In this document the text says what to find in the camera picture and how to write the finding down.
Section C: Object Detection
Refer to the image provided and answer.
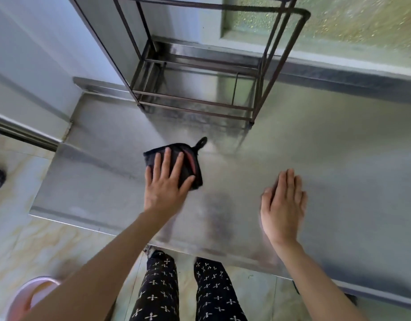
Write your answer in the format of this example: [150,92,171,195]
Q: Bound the person's left hand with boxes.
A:
[143,147,196,220]

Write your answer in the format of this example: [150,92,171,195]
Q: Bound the person's right hand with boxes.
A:
[260,169,308,250]

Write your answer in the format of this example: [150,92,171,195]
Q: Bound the dark blue towel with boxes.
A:
[143,136,209,191]

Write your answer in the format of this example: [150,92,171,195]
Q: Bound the person's left forearm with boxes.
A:
[21,210,180,321]

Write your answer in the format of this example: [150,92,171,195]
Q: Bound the person's right forearm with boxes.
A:
[270,239,367,321]

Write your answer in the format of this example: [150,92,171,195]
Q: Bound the dark metal wire rack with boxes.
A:
[67,0,312,126]

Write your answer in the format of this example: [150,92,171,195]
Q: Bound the black patterned trousers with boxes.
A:
[129,250,248,321]

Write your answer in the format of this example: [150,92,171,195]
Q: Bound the pink plastic basin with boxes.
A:
[4,276,63,321]

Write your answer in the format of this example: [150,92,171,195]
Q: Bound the frosted glass window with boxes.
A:
[220,0,411,60]

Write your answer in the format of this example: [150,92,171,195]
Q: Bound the steel door rail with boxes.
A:
[0,111,61,153]

